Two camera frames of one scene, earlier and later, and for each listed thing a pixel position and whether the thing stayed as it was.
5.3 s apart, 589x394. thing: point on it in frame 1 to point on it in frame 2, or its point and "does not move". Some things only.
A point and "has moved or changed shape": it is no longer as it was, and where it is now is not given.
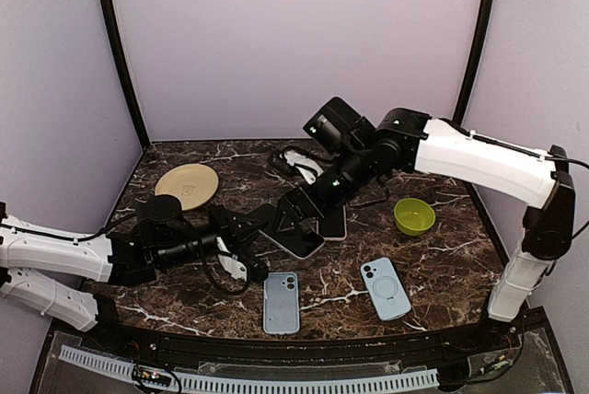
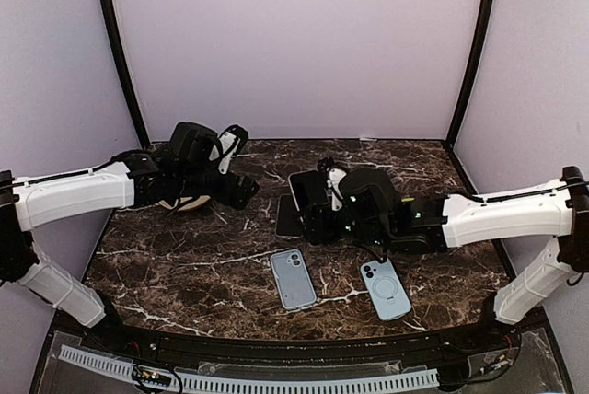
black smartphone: x=296 y=239 has moved or changed shape
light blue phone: x=386 y=288 does not move
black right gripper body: x=324 y=203 to x=317 y=216
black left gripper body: x=217 y=215 to x=223 y=194
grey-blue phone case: x=281 y=303 to x=293 y=279
